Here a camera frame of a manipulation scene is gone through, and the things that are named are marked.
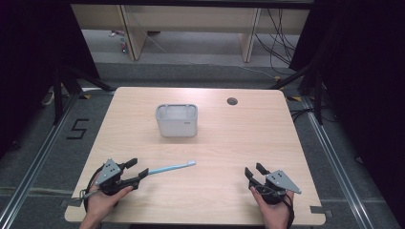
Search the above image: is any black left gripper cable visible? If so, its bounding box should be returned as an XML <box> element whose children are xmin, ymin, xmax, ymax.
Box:
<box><xmin>79</xmin><ymin>165</ymin><xmax>106</xmax><ymax>214</ymax></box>

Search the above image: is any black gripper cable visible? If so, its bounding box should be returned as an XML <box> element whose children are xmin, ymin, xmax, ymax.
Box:
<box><xmin>79</xmin><ymin>165</ymin><xmax>106</xmax><ymax>214</ymax></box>
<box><xmin>254</xmin><ymin>185</ymin><xmax>296</xmax><ymax>229</ymax></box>

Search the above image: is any small colourful floor clutter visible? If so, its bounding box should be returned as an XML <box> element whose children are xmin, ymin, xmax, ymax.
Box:
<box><xmin>108</xmin><ymin>29</ymin><xmax>130</xmax><ymax>54</ymax></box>

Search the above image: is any person's right hand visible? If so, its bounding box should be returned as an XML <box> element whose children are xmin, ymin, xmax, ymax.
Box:
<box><xmin>249</xmin><ymin>185</ymin><xmax>294</xmax><ymax>225</ymax></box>

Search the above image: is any bundle of black hanging cables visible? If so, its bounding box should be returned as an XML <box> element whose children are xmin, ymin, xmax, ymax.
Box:
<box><xmin>253</xmin><ymin>8</ymin><xmax>302</xmax><ymax>76</ymax></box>

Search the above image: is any black metal stand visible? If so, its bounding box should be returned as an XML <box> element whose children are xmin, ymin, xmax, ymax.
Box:
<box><xmin>52</xmin><ymin>62</ymin><xmax>117</xmax><ymax>126</ymax></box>
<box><xmin>268</xmin><ymin>62</ymin><xmax>325</xmax><ymax>126</ymax></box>

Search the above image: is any person's left hand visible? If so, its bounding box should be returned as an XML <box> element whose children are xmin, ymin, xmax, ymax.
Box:
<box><xmin>85</xmin><ymin>185</ymin><xmax>134</xmax><ymax>221</ymax></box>

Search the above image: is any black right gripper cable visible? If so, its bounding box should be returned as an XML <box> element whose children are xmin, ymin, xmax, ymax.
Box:
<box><xmin>254</xmin><ymin>185</ymin><xmax>296</xmax><ymax>229</ymax></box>

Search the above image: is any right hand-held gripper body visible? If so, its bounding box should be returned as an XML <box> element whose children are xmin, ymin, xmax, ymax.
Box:
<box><xmin>256</xmin><ymin>169</ymin><xmax>303</xmax><ymax>205</ymax></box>

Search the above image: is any aluminium floor rail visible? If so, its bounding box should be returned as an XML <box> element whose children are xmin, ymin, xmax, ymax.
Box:
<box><xmin>0</xmin><ymin>93</ymin><xmax>82</xmax><ymax>229</ymax></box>
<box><xmin>301</xmin><ymin>96</ymin><xmax>374</xmax><ymax>229</ymax></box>

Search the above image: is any light blue toothbrush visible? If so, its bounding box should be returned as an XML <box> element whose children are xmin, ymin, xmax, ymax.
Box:
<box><xmin>147</xmin><ymin>160</ymin><xmax>198</xmax><ymax>177</ymax></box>

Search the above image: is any black curtain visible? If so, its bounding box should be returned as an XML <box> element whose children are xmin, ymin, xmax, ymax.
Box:
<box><xmin>288</xmin><ymin>0</ymin><xmax>405</xmax><ymax>220</ymax></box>
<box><xmin>0</xmin><ymin>0</ymin><xmax>101</xmax><ymax>160</ymax></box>

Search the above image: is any light wooden desk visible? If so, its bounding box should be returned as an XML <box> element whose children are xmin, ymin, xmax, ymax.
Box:
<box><xmin>70</xmin><ymin>3</ymin><xmax>311</xmax><ymax>63</ymax></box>

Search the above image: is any white plastic container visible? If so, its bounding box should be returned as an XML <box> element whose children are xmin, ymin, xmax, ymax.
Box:
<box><xmin>155</xmin><ymin>103</ymin><xmax>199</xmax><ymax>138</ymax></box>

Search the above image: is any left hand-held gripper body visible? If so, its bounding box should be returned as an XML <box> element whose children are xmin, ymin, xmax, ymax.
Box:
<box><xmin>94</xmin><ymin>157</ymin><xmax>128</xmax><ymax>197</ymax></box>

